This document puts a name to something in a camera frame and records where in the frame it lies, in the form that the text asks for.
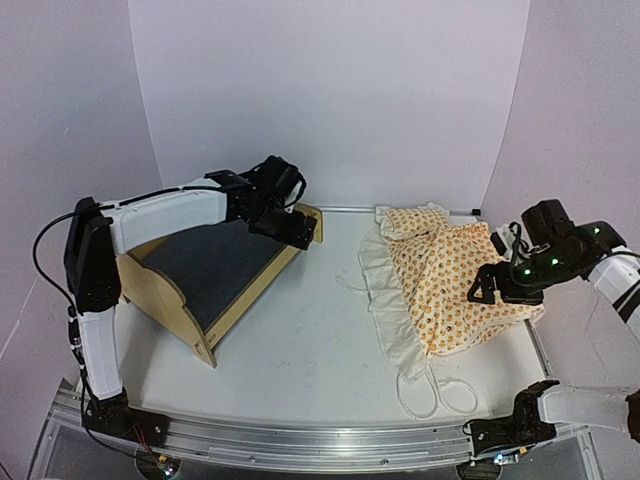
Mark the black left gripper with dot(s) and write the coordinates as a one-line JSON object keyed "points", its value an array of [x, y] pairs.
{"points": [[292, 234]]}

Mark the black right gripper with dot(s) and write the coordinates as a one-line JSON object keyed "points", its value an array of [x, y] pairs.
{"points": [[486, 276]]}

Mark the duck print mattress cushion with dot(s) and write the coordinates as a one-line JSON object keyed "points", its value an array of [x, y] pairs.
{"points": [[452, 357]]}

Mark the wooden pet bed frame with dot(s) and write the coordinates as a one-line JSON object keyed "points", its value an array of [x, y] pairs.
{"points": [[198, 283]]}

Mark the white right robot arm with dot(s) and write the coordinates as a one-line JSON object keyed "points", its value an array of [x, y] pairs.
{"points": [[615, 277]]}

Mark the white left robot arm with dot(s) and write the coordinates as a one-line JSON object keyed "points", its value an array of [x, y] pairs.
{"points": [[101, 231]]}

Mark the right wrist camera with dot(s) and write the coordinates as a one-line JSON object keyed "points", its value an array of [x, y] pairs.
{"points": [[502, 239]]}

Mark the aluminium front rail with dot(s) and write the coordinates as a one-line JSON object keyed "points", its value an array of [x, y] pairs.
{"points": [[319, 449]]}

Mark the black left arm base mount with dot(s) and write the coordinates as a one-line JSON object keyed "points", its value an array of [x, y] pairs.
{"points": [[114, 417]]}

